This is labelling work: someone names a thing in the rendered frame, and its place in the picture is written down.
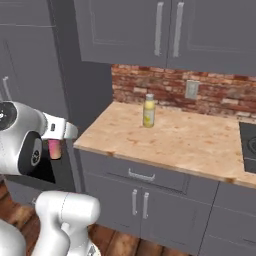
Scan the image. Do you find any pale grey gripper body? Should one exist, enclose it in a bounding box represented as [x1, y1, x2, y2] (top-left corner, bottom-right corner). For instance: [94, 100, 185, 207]
[62, 121, 80, 141]

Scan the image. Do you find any pink drink cup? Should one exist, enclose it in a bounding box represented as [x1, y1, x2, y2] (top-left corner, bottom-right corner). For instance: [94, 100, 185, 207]
[47, 139, 64, 161]

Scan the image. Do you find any grey drawer front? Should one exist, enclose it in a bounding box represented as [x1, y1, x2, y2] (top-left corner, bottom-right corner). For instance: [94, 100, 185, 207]
[79, 149, 190, 195]

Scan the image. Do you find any yellow drink bottle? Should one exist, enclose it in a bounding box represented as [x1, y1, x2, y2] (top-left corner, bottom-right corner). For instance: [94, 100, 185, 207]
[142, 93, 157, 129]

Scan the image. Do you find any grey lower cupboard door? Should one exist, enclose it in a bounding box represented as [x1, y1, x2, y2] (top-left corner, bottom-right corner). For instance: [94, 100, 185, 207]
[139, 185, 220, 256]
[82, 172, 143, 238]

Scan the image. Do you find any grey cupboard door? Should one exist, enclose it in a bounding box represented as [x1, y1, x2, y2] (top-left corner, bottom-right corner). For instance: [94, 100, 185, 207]
[82, 172, 143, 238]
[73, 0, 173, 69]
[139, 185, 220, 256]
[166, 0, 256, 77]

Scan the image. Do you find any tall grey cupboard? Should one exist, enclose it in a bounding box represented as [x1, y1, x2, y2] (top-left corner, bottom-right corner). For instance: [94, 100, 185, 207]
[0, 0, 115, 205]

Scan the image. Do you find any grey upper cupboard door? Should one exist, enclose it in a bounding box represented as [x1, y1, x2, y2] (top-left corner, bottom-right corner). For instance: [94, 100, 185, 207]
[166, 0, 256, 77]
[73, 0, 173, 69]

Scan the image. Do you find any black hob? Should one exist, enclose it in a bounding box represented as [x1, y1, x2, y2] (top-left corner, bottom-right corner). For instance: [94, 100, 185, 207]
[238, 121, 256, 175]

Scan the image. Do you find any grey cabinet under hob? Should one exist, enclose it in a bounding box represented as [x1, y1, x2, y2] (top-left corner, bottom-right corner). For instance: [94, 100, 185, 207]
[198, 181, 256, 256]

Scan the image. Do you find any tall cupboard handle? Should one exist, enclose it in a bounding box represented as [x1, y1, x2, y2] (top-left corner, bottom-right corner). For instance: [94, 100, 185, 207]
[1, 76, 13, 102]

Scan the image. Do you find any silver drawer handle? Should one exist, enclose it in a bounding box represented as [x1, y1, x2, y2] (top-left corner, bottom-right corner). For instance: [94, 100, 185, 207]
[127, 168, 157, 183]

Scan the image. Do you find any silver lower cupboard handle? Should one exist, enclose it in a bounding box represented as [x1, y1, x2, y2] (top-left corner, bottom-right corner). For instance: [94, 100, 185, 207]
[142, 191, 150, 220]
[131, 188, 139, 217]

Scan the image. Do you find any silver cupboard handle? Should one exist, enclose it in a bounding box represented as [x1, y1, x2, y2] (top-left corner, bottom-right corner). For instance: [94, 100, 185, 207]
[131, 188, 139, 217]
[172, 1, 185, 59]
[153, 1, 165, 58]
[142, 191, 150, 220]

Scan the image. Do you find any grey wall socket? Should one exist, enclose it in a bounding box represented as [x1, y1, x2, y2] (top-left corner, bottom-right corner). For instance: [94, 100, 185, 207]
[184, 79, 201, 101]

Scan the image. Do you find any silver upper cupboard handle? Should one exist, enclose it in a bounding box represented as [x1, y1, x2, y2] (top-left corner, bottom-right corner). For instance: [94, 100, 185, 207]
[153, 1, 165, 58]
[172, 1, 185, 59]

